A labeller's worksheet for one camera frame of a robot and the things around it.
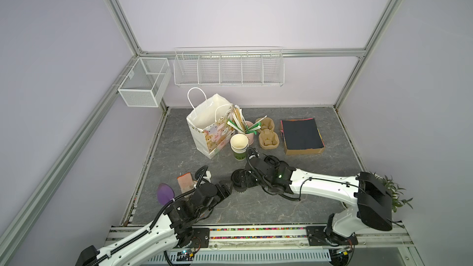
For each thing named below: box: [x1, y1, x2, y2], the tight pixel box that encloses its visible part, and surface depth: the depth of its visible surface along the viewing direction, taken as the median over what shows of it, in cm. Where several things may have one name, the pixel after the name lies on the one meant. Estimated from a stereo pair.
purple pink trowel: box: [157, 182, 175, 206], surface depth 88 cm
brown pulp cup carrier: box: [254, 116, 280, 150], surface depth 104 cm
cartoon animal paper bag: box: [185, 86, 236, 160], surface depth 88 cm
